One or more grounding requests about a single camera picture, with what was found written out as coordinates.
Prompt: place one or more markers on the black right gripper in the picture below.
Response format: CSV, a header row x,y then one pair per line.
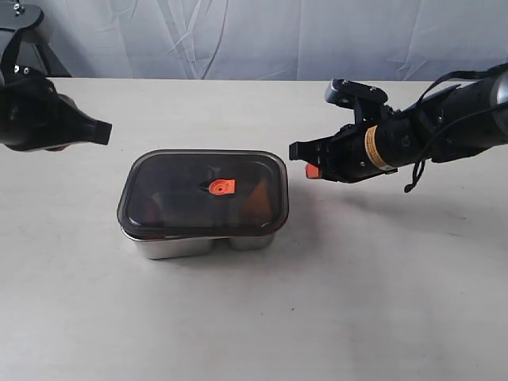
x,y
452,124

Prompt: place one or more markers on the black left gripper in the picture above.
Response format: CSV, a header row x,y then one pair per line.
x,y
34,116

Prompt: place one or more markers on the yellow toy cheese wedge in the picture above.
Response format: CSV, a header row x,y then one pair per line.
x,y
256,210

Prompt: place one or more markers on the dark transparent lid orange valve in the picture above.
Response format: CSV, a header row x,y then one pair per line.
x,y
199,193

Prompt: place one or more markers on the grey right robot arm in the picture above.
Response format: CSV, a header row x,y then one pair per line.
x,y
496,77

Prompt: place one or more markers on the steel two-compartment lunch box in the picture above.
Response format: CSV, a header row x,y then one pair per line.
x,y
178,247

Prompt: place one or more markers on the grey wrinkled backdrop curtain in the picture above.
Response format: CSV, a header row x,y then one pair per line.
x,y
274,40

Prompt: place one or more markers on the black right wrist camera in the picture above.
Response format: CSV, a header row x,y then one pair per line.
x,y
368,103

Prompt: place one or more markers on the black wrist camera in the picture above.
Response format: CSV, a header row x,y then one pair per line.
x,y
368,103
16,19

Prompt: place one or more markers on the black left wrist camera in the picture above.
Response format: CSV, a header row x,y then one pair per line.
x,y
16,19

